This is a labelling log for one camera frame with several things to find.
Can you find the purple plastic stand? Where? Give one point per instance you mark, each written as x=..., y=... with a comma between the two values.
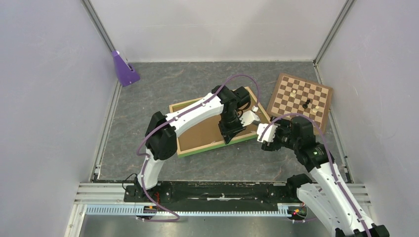
x=126, y=73

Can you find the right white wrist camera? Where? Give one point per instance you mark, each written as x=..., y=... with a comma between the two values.
x=266, y=132

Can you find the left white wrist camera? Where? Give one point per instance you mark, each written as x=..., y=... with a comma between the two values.
x=250, y=117

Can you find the brown frame backing board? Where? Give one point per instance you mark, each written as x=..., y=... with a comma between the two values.
x=203, y=130

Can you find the black chess piece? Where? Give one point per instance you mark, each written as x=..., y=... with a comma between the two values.
x=306, y=104

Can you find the white slotted cable duct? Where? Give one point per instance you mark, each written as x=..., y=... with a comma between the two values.
x=141, y=210

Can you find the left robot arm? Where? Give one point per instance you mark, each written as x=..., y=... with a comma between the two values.
x=160, y=140

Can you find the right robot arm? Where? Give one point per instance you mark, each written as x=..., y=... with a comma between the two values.
x=323, y=190

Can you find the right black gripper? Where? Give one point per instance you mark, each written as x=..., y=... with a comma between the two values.
x=284, y=124

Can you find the light wooden picture frame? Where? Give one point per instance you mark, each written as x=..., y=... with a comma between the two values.
x=212, y=149

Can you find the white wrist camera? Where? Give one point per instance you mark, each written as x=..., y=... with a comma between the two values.
x=250, y=117
x=266, y=132

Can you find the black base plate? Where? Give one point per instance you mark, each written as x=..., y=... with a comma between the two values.
x=211, y=196

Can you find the wooden chessboard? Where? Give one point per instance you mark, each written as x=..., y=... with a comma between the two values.
x=320, y=95

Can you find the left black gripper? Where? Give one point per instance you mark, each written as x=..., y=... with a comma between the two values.
x=228, y=134

